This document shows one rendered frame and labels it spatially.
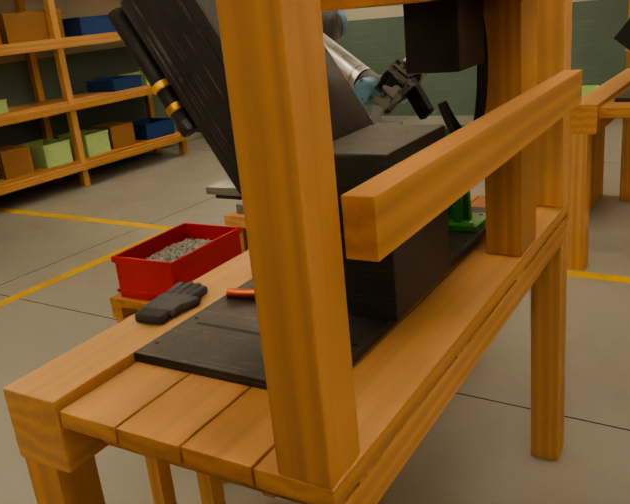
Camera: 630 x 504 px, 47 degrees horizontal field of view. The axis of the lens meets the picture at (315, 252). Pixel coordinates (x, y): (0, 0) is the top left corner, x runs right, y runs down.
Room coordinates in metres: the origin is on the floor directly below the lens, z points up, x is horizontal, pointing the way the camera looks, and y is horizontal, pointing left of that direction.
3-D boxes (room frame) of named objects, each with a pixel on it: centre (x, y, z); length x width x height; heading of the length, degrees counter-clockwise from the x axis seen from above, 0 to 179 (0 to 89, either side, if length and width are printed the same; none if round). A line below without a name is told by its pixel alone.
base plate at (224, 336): (1.65, -0.09, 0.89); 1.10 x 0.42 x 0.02; 148
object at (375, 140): (1.48, -0.15, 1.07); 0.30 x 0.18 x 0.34; 148
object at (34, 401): (1.79, 0.14, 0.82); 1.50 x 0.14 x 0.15; 148
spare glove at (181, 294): (1.50, 0.32, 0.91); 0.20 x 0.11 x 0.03; 156
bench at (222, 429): (1.65, -0.09, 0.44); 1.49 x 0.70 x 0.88; 148
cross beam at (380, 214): (1.45, -0.41, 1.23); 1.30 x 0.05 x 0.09; 148
